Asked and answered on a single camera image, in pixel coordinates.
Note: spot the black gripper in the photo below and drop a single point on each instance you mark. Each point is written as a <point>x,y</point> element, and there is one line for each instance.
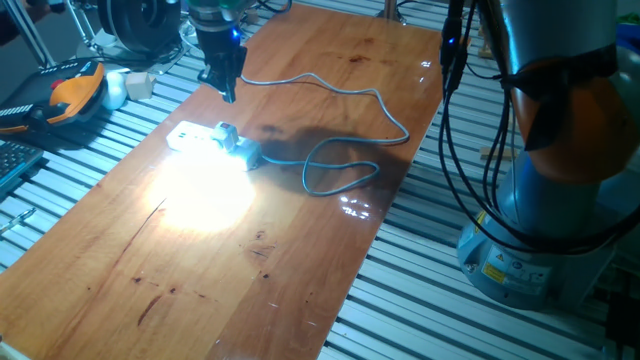
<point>220,47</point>

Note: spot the white plug adapter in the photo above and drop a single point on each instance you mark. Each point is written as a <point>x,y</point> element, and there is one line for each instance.
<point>226,135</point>

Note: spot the person's dark sleeved forearm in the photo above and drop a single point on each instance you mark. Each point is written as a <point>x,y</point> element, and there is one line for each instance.
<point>10,30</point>

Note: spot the person's hand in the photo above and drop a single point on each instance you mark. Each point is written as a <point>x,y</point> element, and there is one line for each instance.
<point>39,11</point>

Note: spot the white power strip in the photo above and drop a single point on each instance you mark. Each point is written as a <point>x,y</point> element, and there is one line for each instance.
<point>182,135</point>

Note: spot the beige wooden cube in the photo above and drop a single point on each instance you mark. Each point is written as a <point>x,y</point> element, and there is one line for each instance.
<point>139,86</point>

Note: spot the white rounded object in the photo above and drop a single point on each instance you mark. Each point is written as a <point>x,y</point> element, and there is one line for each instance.
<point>116,90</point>

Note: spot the black filament spool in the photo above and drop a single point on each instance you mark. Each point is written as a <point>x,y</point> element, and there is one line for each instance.
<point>125,25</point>

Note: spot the orange and black teach pendant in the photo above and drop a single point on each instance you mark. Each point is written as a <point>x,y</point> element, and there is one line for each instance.
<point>75,95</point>

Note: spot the brown wooden board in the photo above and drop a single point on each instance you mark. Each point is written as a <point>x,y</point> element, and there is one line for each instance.
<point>225,275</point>

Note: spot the black keyboard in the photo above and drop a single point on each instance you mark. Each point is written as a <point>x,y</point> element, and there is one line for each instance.
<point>15,160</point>

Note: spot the small metal screwdriver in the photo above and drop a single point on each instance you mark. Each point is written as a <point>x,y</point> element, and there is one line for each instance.
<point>17,220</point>

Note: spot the small wooden piece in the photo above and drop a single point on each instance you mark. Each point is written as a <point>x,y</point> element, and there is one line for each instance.
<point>497,153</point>

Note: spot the blue plastic bag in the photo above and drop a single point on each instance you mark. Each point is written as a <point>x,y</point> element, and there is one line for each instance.
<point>629,36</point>

